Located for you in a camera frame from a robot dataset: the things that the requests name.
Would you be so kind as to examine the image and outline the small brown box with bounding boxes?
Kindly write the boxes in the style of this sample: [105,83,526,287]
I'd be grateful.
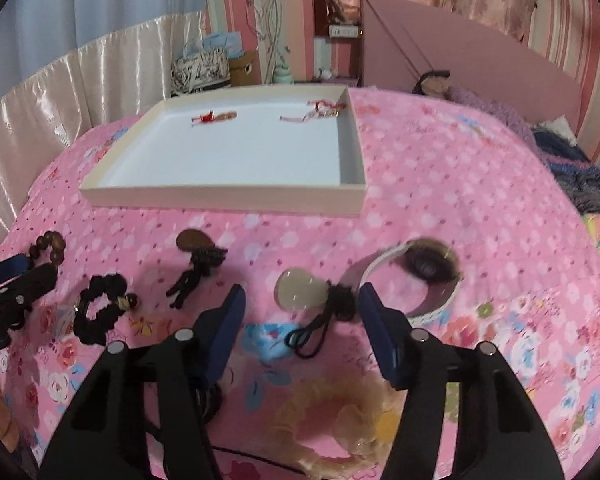
[228,50,257,87]

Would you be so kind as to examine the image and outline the pink headboard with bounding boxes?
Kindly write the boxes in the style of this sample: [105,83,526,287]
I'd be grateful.
[359,0,584,128]

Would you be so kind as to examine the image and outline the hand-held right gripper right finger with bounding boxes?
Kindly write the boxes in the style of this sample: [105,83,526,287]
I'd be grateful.
[358,283,566,480]

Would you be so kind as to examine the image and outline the black cord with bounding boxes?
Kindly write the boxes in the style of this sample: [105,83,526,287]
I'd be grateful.
[195,382,301,473]

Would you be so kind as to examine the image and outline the pink floral bedsheet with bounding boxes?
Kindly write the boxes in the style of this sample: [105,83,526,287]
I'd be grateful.
[0,85,600,480]

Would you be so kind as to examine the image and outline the black white patterned bag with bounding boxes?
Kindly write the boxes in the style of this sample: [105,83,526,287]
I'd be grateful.
[172,51,231,97]

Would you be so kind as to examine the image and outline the pale pendant with black cord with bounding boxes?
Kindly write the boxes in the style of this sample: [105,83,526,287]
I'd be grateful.
[275,268,359,361]

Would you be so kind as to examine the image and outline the white pillow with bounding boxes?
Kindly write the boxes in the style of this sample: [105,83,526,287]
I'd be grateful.
[539,115,577,137]

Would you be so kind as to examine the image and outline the black scrunchie with gold charm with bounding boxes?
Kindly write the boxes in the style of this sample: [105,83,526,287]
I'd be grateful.
[73,273,139,346]

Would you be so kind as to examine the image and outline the cream satin curtain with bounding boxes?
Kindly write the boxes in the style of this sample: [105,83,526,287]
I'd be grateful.
[0,10,207,251]

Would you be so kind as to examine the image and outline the brown pendant with black tassel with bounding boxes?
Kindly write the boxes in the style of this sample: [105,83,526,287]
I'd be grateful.
[165,228,229,311]

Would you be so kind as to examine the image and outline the brown bag with black handle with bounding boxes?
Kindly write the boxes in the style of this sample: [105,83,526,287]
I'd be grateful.
[418,69,452,96]

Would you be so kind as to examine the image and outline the shallow white box tray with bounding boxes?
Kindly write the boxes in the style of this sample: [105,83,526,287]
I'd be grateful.
[79,85,367,219]

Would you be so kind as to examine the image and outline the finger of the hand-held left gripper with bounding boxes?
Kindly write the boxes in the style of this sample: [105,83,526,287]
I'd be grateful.
[0,252,32,288]
[0,264,59,332]

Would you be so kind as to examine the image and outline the small red beige charm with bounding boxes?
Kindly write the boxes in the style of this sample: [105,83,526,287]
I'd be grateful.
[191,110,238,127]

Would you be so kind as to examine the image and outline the red string bracelet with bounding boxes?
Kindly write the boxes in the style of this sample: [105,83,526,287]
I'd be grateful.
[279,98,349,124]

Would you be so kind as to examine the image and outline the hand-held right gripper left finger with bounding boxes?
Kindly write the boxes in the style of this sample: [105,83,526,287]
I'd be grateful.
[37,284,247,480]

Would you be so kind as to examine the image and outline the dark knitted blanket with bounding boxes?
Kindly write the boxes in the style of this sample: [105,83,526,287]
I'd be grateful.
[531,125,600,222]

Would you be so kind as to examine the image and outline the wooden bead bracelet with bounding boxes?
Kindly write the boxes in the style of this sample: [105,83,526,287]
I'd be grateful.
[28,230,67,267]

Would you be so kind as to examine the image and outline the white charging cables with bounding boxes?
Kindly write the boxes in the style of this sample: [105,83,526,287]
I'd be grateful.
[251,0,287,63]

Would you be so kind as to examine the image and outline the pack of blue face masks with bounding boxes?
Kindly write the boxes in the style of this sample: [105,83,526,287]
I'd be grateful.
[182,31,244,59]

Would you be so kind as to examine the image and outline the white sheer curtain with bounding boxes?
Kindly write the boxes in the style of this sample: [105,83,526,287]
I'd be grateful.
[0,0,208,106]

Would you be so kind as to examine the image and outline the blonde scrunchie with yellow flower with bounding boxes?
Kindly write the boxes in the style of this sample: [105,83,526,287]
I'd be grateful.
[272,376,407,477]

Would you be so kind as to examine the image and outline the purple fuzzy blanket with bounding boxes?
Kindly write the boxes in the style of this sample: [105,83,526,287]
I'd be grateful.
[444,85,548,163]

